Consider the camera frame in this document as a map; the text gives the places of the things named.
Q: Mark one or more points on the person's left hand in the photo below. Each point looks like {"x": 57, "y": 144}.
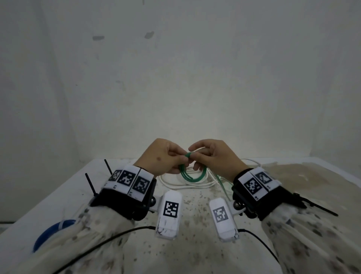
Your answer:
{"x": 163, "y": 158}

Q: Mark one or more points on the person's right hand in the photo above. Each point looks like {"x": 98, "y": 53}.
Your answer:
{"x": 220, "y": 158}

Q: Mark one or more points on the person's right forearm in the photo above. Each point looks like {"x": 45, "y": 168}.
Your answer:
{"x": 313, "y": 242}

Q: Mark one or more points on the person's left forearm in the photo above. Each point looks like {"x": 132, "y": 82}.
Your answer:
{"x": 84, "y": 245}

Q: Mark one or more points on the black left wristband with markers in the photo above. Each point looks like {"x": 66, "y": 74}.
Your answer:
{"x": 121, "y": 203}

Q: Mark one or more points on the black wristband with markers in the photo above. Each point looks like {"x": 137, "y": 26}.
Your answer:
{"x": 276, "y": 200}
{"x": 121, "y": 203}

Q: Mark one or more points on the black right wristband with markers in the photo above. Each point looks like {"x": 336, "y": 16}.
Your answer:
{"x": 276, "y": 200}

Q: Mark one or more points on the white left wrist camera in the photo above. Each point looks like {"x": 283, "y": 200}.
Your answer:
{"x": 167, "y": 228}

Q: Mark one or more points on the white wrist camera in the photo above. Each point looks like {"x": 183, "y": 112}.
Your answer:
{"x": 225, "y": 231}
{"x": 167, "y": 228}

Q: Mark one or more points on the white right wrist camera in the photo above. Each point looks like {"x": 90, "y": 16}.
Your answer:
{"x": 225, "y": 231}

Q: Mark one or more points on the black left camera lead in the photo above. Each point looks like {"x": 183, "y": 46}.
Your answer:
{"x": 135, "y": 229}

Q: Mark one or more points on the black camera lead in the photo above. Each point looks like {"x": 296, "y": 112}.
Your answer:
{"x": 135, "y": 229}
{"x": 259, "y": 240}

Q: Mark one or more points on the black right camera lead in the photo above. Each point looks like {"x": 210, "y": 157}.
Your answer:
{"x": 259, "y": 240}

